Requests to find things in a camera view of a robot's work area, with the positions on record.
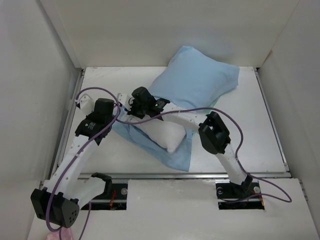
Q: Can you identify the white pillow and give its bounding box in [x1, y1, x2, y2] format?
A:
[131, 119, 186, 154]

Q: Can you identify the light blue pillowcase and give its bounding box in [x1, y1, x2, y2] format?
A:
[112, 46, 240, 172]

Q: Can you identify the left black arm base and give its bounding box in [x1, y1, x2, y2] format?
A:
[90, 180, 128, 211]

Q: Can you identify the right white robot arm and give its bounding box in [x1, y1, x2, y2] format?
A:
[118, 87, 253, 197]

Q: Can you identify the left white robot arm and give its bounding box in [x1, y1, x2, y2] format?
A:
[30, 96, 115, 228]

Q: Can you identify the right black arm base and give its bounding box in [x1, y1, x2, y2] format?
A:
[215, 181, 265, 210]

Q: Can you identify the pink plastic bag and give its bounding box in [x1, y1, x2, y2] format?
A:
[45, 227, 74, 240]

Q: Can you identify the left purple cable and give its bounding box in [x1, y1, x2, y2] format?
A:
[45, 87, 131, 240]

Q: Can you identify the purple cable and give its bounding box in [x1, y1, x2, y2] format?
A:
[113, 103, 293, 203]
[45, 87, 131, 240]

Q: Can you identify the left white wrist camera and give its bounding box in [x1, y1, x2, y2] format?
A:
[75, 94, 95, 116]

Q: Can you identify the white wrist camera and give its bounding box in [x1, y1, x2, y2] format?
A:
[75, 94, 95, 116]
[117, 93, 132, 111]

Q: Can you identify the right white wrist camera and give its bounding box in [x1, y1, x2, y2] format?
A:
[117, 93, 132, 111]

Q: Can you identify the aluminium front rail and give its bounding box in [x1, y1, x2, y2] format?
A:
[53, 171, 292, 180]

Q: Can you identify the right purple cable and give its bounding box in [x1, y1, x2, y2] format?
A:
[113, 103, 293, 203]

